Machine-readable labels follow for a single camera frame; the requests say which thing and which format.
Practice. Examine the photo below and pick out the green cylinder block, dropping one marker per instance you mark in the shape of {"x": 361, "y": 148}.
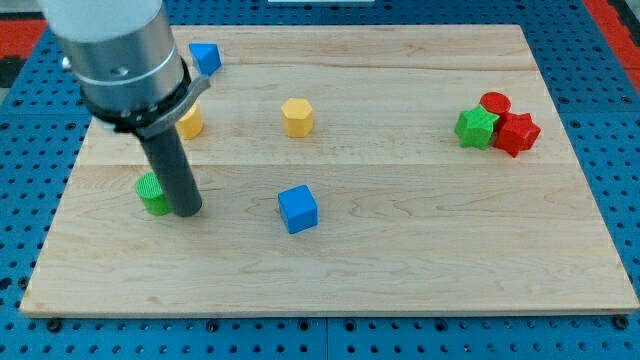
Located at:
{"x": 150, "y": 193}

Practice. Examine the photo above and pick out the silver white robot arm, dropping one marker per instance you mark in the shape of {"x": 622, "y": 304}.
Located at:
{"x": 124, "y": 55}

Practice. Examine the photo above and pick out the blue cube block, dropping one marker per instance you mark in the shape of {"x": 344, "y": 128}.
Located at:
{"x": 298, "y": 209}

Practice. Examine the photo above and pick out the light wooden board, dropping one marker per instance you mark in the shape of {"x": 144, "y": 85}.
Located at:
{"x": 411, "y": 224}

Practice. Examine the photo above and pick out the yellow hexagon block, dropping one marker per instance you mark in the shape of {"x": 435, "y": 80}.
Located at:
{"x": 297, "y": 117}

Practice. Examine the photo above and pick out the yellow cylinder block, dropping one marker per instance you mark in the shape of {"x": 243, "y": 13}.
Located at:
{"x": 190, "y": 125}

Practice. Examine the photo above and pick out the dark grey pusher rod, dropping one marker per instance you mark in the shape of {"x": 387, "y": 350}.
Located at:
{"x": 169, "y": 163}

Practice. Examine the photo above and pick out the green star block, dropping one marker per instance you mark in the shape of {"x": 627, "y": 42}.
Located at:
{"x": 475, "y": 127}

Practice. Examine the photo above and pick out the blue triangular prism block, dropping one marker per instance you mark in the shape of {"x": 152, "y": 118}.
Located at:
{"x": 206, "y": 57}

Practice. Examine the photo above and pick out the red cylinder block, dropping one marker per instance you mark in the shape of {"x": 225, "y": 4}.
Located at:
{"x": 496, "y": 103}

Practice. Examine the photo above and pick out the red star block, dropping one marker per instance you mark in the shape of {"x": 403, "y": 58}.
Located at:
{"x": 516, "y": 133}

